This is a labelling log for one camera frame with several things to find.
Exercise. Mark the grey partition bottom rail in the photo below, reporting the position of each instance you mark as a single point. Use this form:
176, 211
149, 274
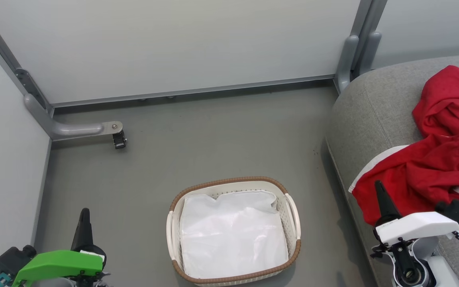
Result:
193, 91

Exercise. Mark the grey partition post with hinge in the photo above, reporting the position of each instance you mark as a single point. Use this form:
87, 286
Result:
10, 63

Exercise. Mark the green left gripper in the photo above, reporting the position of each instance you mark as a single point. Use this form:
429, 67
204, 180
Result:
58, 263

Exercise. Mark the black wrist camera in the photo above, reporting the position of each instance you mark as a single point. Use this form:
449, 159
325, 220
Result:
12, 259
458, 211

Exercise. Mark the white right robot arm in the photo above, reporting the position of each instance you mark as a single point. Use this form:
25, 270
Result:
424, 267

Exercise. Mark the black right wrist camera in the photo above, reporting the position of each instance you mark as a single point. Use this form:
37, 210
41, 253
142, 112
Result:
458, 211

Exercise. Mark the white basket liner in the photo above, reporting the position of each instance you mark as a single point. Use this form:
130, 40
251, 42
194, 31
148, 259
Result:
233, 235

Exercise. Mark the grey fabric sofa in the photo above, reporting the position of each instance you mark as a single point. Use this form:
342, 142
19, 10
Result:
377, 115

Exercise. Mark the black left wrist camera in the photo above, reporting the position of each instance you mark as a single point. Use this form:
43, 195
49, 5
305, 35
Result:
12, 259

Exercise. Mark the grey partition corner post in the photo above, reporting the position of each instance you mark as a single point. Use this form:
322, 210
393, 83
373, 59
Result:
353, 56

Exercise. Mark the red fleece cloth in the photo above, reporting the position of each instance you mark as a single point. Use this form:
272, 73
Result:
448, 99

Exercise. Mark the red garment with white trim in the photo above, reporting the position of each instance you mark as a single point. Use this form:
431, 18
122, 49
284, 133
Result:
412, 175

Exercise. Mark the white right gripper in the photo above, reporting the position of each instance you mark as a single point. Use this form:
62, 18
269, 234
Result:
416, 227

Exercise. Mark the grey partition foot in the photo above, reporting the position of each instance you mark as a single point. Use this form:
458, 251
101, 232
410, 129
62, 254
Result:
74, 129

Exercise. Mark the white basket with brown rim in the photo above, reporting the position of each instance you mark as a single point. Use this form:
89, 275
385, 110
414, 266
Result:
229, 184

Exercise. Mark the black caster wheel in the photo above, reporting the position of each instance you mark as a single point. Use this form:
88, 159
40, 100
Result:
119, 141

